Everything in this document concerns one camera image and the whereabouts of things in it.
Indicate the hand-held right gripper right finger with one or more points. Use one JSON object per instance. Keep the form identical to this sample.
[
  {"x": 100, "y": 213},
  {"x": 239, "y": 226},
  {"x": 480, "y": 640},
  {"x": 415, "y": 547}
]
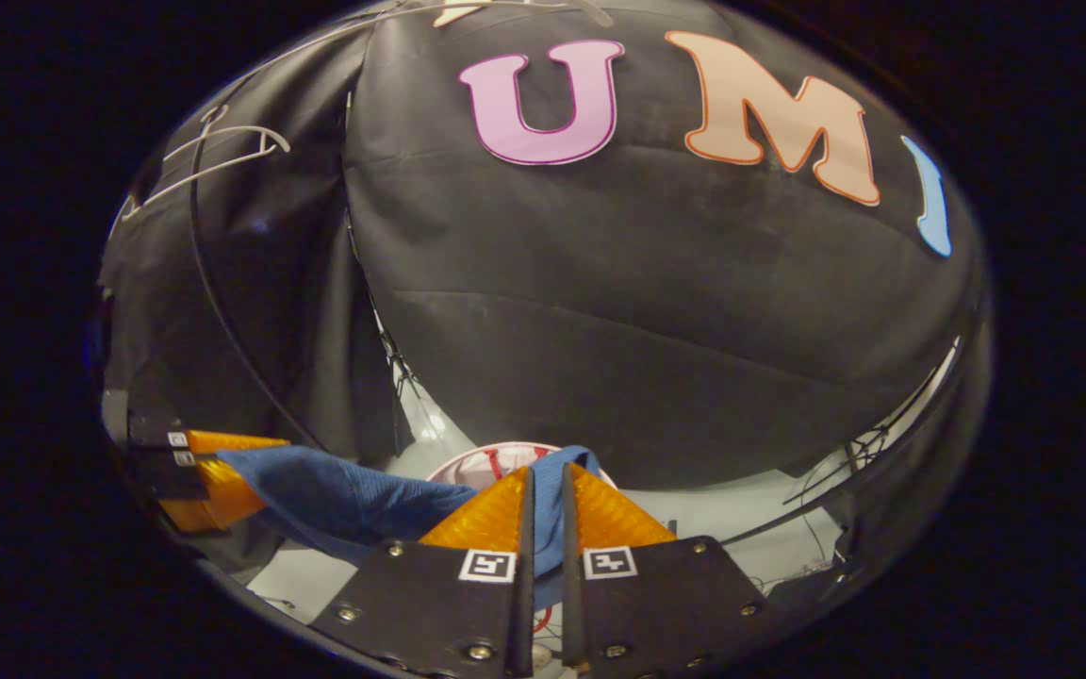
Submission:
[{"x": 569, "y": 604}]

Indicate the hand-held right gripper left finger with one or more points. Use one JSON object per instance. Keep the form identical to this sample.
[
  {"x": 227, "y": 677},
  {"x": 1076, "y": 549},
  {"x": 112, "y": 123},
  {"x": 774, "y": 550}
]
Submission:
[{"x": 524, "y": 604}]

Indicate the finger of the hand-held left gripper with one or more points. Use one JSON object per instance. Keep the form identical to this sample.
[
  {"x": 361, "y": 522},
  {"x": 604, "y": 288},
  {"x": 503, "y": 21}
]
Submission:
[
  {"x": 222, "y": 442},
  {"x": 213, "y": 495}
]

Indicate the blue shirt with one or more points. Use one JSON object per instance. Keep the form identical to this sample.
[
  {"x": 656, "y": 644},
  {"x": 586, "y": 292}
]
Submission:
[{"x": 345, "y": 500}]

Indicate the pink laundry hamper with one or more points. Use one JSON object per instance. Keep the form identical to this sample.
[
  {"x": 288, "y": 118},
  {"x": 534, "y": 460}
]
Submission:
[{"x": 486, "y": 467}]

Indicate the black clothes rack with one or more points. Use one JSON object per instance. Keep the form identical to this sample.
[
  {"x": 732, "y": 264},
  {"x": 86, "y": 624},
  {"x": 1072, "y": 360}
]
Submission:
[{"x": 208, "y": 283}]

